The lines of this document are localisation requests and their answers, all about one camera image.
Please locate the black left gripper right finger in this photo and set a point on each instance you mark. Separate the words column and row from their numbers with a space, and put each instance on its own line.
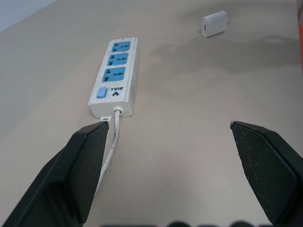
column 267, row 170

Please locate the white USB charger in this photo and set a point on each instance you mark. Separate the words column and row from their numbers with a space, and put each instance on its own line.
column 215, row 23

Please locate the white power strip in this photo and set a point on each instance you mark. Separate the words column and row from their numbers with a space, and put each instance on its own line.
column 115, row 78

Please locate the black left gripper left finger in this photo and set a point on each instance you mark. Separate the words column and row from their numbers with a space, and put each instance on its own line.
column 61, row 175

